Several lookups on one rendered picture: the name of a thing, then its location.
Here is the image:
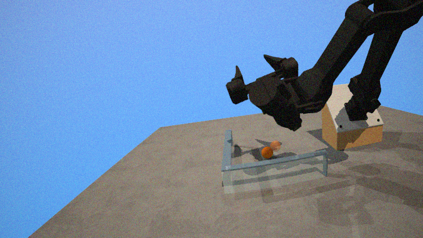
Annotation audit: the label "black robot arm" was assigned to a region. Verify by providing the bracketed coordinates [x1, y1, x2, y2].
[249, 0, 423, 131]

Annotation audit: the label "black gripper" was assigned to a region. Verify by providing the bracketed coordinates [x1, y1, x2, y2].
[226, 55, 299, 104]

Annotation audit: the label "low clear corner walls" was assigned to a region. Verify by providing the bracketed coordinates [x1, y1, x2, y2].
[221, 154, 327, 194]

